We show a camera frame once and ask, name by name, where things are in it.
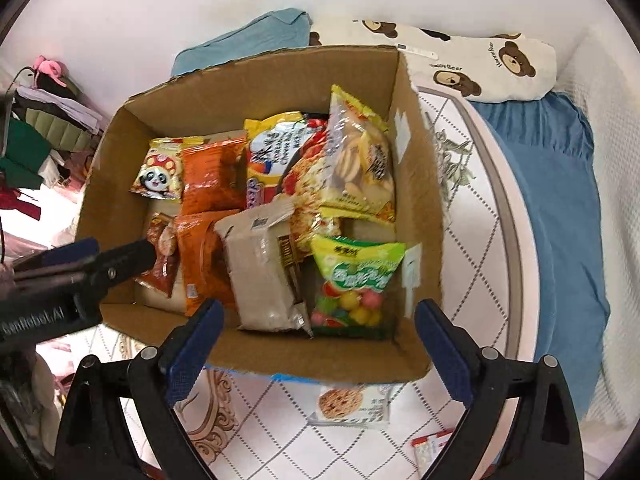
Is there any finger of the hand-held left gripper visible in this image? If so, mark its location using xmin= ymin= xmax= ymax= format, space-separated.
xmin=11 ymin=237 xmax=100 ymax=282
xmin=14 ymin=238 xmax=157 ymax=306

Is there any white quilted blanket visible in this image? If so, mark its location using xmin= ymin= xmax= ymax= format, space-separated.
xmin=549 ymin=24 xmax=640 ymax=462

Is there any bear print pillow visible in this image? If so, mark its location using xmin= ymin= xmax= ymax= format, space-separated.
xmin=307 ymin=15 xmax=559 ymax=104

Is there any yellow panda snack packet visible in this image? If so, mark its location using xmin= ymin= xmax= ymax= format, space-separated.
xmin=129 ymin=137 xmax=184 ymax=204

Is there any green candy ball packet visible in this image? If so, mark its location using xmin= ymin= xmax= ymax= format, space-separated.
xmin=309 ymin=234 xmax=408 ymax=342

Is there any dark red snack packet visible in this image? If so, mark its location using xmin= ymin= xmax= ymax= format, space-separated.
xmin=141 ymin=211 xmax=180 ymax=297

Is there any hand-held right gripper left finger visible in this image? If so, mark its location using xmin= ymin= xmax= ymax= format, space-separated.
xmin=54 ymin=299 xmax=225 ymax=480

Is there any blue bed sheet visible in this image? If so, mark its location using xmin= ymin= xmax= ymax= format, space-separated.
xmin=469 ymin=90 xmax=612 ymax=419

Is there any orange snack packet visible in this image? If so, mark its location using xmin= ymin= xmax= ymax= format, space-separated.
xmin=179 ymin=135 xmax=249 ymax=214
xmin=174 ymin=209 xmax=240 ymax=318

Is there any yellow round biscuit packet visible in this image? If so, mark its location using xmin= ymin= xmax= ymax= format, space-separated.
xmin=319 ymin=84 xmax=398 ymax=227

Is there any light blue folded cloth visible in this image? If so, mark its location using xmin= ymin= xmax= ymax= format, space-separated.
xmin=171 ymin=8 xmax=312 ymax=79

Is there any olive puffer vest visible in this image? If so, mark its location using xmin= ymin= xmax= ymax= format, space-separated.
xmin=24 ymin=106 xmax=102 ymax=152

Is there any diamond floral printed mat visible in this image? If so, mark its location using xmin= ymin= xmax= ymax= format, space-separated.
xmin=94 ymin=84 xmax=527 ymax=480

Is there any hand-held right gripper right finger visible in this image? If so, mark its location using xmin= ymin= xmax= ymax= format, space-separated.
xmin=414 ymin=299 xmax=583 ymax=480

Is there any dark red garment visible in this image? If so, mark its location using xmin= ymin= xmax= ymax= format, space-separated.
xmin=0 ymin=184 xmax=44 ymax=222

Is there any instant noodle packet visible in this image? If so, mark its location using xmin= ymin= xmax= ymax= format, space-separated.
xmin=243 ymin=111 xmax=347 ymax=237

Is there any white chip cookie packet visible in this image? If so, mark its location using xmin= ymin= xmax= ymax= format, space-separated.
xmin=306 ymin=383 xmax=392 ymax=429

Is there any pink plush toy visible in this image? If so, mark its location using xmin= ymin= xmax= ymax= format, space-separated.
xmin=31 ymin=54 xmax=67 ymax=87

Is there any printed cardboard box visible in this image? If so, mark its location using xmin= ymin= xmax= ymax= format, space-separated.
xmin=75 ymin=45 xmax=447 ymax=386

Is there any beige clear bread packet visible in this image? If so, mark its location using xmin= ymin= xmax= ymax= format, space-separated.
xmin=214 ymin=194 xmax=314 ymax=337

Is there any white thermometer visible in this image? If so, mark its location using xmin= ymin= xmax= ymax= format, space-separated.
xmin=397 ymin=43 xmax=437 ymax=61

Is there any green jacket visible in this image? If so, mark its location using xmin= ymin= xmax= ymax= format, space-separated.
xmin=0 ymin=119 xmax=52 ymax=187

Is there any red white sachet strip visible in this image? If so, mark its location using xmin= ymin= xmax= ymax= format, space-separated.
xmin=410 ymin=428 xmax=457 ymax=467

